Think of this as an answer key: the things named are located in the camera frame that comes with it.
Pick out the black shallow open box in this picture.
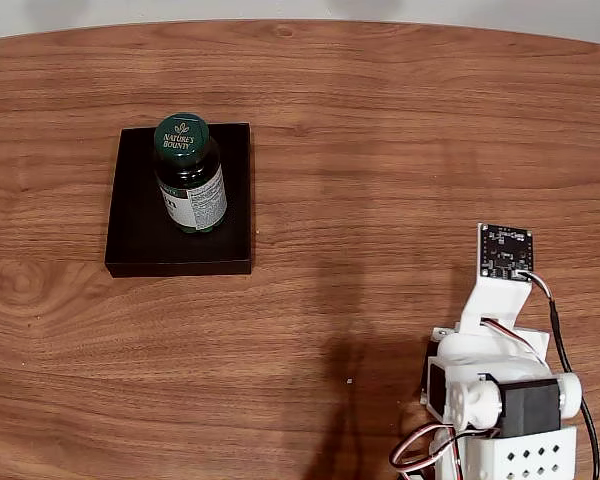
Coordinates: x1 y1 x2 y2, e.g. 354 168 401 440
104 122 254 279

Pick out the red white black servo wire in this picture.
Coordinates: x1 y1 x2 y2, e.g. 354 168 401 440
389 421 464 471

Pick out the camera circuit board on mount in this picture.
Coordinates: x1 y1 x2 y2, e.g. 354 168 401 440
459 223 535 341

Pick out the green-capped dark pill bottle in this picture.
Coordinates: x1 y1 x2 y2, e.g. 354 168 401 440
152 112 229 236

